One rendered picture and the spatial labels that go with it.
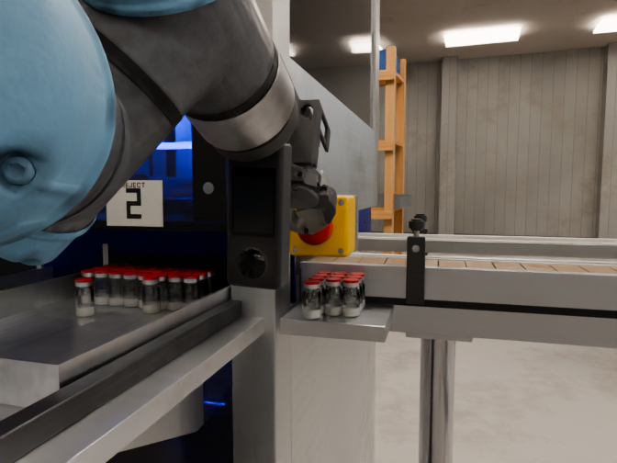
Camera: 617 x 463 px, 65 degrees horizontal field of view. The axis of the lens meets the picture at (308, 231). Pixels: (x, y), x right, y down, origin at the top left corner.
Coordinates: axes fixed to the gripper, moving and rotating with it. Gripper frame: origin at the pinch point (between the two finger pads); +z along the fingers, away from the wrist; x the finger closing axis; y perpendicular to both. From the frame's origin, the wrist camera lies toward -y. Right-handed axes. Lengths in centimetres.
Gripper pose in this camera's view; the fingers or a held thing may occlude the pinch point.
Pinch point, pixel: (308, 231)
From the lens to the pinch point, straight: 52.8
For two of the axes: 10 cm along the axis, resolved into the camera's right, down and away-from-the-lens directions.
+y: 1.1, -9.4, 3.3
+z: 2.4, 3.4, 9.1
